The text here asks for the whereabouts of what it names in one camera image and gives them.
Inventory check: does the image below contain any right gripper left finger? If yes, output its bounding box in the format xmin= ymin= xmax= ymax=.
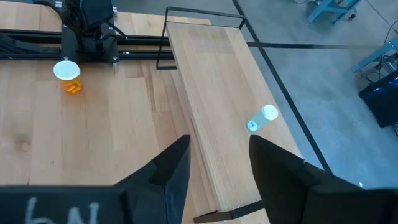
xmin=113 ymin=134 xmax=192 ymax=224

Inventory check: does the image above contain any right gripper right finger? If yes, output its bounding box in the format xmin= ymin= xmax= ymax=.
xmin=248 ymin=134 xmax=335 ymax=224

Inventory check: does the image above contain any teal pill bottle white cap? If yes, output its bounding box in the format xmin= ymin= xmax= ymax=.
xmin=246 ymin=104 xmax=279 ymax=133

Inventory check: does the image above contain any large orange pill bottle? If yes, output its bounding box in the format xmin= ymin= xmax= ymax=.
xmin=52 ymin=60 xmax=83 ymax=95

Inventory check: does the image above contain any dark blue box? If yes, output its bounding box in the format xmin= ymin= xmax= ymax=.
xmin=358 ymin=70 xmax=398 ymax=129

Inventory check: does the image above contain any light blue metal stand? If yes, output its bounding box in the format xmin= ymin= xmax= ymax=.
xmin=306 ymin=0 xmax=363 ymax=25
xmin=350 ymin=36 xmax=398 ymax=74

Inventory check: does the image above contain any wooden shelf black frame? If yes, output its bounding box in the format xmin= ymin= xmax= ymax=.
xmin=156 ymin=6 xmax=333 ymax=224

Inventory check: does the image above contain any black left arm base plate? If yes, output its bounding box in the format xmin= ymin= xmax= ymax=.
xmin=60 ymin=24 xmax=121 ymax=63

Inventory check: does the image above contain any black aluminium side frame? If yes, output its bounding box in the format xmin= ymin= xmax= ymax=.
xmin=0 ymin=28 xmax=175 ymax=62

